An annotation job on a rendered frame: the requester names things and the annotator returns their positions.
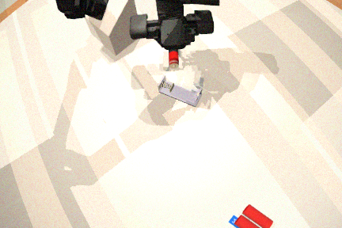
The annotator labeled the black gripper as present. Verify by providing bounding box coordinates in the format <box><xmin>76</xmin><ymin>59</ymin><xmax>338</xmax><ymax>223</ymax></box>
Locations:
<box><xmin>129</xmin><ymin>4</ymin><xmax>214</xmax><ymax>48</ymax></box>

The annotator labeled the blister pack of red batteries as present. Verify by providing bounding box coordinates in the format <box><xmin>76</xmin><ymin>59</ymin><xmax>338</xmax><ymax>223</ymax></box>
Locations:
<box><xmin>228</xmin><ymin>201</ymin><xmax>275</xmax><ymax>228</ymax></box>

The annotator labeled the red cylindrical battery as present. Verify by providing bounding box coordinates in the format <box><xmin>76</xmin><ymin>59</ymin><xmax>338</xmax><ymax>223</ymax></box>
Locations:
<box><xmin>169</xmin><ymin>49</ymin><xmax>179</xmax><ymax>68</ymax></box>

